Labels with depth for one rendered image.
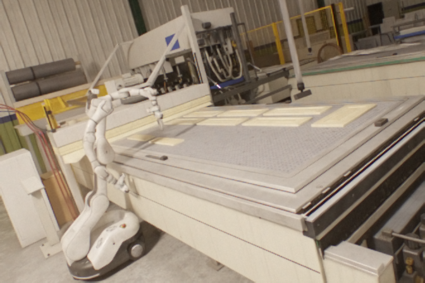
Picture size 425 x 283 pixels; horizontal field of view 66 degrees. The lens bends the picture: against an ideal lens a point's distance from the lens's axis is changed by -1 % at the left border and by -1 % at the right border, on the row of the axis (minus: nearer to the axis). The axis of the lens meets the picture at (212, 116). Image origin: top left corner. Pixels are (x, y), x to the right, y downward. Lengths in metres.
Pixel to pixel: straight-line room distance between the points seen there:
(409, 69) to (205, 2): 6.89
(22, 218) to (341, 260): 3.69
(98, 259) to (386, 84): 4.61
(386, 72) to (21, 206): 5.28
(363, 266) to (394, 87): 4.40
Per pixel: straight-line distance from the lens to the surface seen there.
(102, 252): 3.05
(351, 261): 1.51
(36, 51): 8.48
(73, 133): 4.08
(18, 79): 7.62
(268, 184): 1.71
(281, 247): 1.74
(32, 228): 4.55
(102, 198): 3.09
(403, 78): 5.58
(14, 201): 4.44
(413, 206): 2.12
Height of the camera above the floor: 1.56
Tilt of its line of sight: 10 degrees down
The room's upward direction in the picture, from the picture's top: 15 degrees counter-clockwise
